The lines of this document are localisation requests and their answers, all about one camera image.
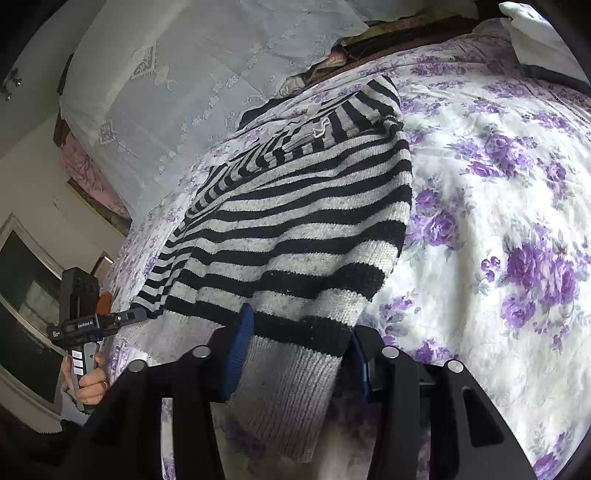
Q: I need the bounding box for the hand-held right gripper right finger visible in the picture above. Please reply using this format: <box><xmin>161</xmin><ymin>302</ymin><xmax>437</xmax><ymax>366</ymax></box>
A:
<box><xmin>351</xmin><ymin>325</ymin><xmax>539</xmax><ymax>480</ymax></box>

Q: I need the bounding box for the white cloth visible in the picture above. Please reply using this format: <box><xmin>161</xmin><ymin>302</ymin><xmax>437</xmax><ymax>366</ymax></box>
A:
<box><xmin>499</xmin><ymin>0</ymin><xmax>591</xmax><ymax>88</ymax></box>

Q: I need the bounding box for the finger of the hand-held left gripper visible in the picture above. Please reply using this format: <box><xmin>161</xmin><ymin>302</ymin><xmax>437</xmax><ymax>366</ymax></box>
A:
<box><xmin>102</xmin><ymin>307</ymin><xmax>151</xmax><ymax>330</ymax></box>

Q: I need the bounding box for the black and grey striped sweater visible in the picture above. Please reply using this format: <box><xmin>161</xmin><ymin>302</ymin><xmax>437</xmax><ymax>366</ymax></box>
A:
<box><xmin>111</xmin><ymin>76</ymin><xmax>414</xmax><ymax>462</ymax></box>

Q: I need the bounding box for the white lace cover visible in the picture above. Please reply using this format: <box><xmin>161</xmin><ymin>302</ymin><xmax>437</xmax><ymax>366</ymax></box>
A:
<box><xmin>60</xmin><ymin>0</ymin><xmax>370</xmax><ymax>217</ymax></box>

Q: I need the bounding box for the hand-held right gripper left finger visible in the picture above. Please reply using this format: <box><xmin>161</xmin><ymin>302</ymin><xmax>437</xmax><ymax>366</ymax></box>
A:
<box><xmin>85</xmin><ymin>305</ymin><xmax>257</xmax><ymax>480</ymax></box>

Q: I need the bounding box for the pink floral pillow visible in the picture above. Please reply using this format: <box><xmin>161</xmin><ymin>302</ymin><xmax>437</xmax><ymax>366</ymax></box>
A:
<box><xmin>58</xmin><ymin>131</ymin><xmax>132</xmax><ymax>222</ymax></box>

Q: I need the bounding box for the white framed dark window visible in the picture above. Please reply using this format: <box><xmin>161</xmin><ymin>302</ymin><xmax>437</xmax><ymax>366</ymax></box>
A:
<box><xmin>0</xmin><ymin>215</ymin><xmax>75</xmax><ymax>411</ymax></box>

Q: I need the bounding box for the purple floral bed sheet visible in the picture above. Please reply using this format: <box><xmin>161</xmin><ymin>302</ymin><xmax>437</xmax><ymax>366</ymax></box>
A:
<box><xmin>104</xmin><ymin>18</ymin><xmax>591</xmax><ymax>480</ymax></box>

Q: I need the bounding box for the metal door handle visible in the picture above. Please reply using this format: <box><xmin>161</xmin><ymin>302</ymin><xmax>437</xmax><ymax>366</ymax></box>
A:
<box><xmin>2</xmin><ymin>67</ymin><xmax>24</xmax><ymax>100</ymax></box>

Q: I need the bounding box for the person's left hand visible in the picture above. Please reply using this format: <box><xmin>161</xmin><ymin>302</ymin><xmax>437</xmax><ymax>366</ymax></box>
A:
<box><xmin>61</xmin><ymin>353</ymin><xmax>112</xmax><ymax>410</ymax></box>

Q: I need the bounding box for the black cloth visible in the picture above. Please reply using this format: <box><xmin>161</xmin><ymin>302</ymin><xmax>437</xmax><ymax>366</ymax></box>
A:
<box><xmin>240</xmin><ymin>98</ymin><xmax>289</xmax><ymax>131</ymax></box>

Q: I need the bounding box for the dark wooden headboard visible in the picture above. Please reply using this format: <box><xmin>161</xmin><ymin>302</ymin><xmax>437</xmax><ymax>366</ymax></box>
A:
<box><xmin>342</xmin><ymin>16</ymin><xmax>490</xmax><ymax>56</ymax></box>

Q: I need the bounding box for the person's left forearm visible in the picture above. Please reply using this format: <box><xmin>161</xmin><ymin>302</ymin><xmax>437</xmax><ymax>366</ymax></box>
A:
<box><xmin>18</xmin><ymin>388</ymin><xmax>100</xmax><ymax>462</ymax></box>

